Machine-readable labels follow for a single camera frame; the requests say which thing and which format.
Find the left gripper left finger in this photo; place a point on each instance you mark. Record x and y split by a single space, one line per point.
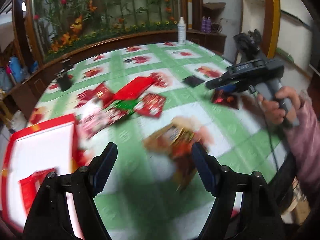
100 168

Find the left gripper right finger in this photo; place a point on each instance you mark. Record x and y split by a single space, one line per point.
207 166

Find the gold brown snack bag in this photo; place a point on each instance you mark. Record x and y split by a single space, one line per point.
175 140

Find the red snack packet gold text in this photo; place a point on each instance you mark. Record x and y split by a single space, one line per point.
30 185

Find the pink sleeved right forearm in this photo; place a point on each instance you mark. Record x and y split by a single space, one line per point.
304 144

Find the person right hand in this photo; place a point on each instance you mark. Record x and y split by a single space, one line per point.
272 109

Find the dark red Manly Soulkiss packet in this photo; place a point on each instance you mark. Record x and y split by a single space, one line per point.
220 97

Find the pink white snack packet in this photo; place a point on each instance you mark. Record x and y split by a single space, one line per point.
94 123

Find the red gift box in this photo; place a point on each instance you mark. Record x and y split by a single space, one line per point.
50 144

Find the dark red small packet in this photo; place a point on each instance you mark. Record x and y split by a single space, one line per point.
115 114

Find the small black packet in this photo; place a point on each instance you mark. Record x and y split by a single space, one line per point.
193 81

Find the green snack packet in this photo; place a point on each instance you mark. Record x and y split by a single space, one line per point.
126 105

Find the purple bottles on shelf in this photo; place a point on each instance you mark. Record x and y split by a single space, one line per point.
206 25

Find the crumpled red wrapper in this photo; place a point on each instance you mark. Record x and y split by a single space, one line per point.
101 93

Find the dark red panda packet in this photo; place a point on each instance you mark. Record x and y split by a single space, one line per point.
151 105

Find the white spray bottle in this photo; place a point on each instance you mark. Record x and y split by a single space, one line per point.
181 31

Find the large flat red packet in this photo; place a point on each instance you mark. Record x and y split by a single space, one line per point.
134 88

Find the black round container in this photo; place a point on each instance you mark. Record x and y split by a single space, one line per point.
64 81

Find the small dark jar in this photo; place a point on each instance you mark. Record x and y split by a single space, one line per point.
66 65

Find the blue water jug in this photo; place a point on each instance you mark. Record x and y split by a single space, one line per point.
15 68

